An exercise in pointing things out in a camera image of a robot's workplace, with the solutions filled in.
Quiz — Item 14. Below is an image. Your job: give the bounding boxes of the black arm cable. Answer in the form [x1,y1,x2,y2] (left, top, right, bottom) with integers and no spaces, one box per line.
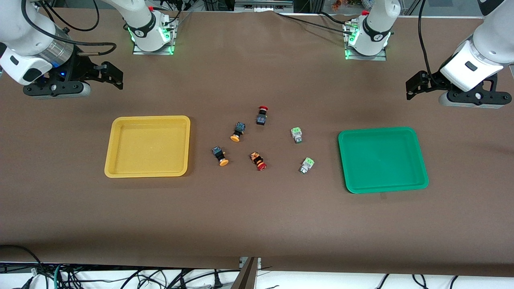
[418,0,442,83]
[22,0,117,55]

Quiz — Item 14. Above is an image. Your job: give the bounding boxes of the red button orange body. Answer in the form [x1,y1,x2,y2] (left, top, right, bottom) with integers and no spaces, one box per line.
[249,151,267,171]

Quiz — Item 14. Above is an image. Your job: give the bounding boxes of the teal cable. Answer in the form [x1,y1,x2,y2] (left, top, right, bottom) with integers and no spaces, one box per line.
[53,263,65,289]

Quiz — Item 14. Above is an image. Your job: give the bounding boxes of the dark table support beam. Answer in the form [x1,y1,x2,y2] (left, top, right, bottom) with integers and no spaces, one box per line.
[230,257,258,289]

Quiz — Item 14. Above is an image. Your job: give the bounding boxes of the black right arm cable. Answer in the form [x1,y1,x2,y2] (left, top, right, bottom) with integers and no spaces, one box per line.
[22,0,117,55]

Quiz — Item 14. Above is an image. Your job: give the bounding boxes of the aluminium frame rail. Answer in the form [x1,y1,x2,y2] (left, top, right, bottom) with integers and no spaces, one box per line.
[235,0,294,12]

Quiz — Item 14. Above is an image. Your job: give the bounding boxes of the yellow plastic tray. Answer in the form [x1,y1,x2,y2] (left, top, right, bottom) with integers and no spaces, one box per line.
[104,116,191,178]

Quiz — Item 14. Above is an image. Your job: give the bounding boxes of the yellow push button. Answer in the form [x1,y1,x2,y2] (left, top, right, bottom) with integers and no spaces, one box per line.
[230,122,246,142]
[212,146,229,167]

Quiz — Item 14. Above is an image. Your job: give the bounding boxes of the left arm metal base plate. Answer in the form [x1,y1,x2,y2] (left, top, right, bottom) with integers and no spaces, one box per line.
[344,21,388,61]

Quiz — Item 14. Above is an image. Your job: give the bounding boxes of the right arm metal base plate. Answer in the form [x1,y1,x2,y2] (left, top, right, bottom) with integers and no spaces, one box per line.
[133,17,178,56]

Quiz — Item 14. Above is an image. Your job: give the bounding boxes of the tangled black floor cables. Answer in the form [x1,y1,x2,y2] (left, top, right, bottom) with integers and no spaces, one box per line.
[0,245,290,289]

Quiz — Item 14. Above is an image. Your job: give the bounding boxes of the brown table mat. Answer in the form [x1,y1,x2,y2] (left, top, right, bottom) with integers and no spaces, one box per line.
[0,8,514,277]

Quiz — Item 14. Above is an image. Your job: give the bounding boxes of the black cable across mat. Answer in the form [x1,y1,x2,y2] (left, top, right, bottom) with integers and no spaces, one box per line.
[276,11,364,33]

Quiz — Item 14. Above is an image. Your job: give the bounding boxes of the green plastic tray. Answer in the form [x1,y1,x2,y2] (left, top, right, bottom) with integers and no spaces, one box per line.
[338,127,429,194]

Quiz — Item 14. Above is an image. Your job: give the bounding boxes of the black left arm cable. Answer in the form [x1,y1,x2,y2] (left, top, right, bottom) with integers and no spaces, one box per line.
[418,0,442,83]

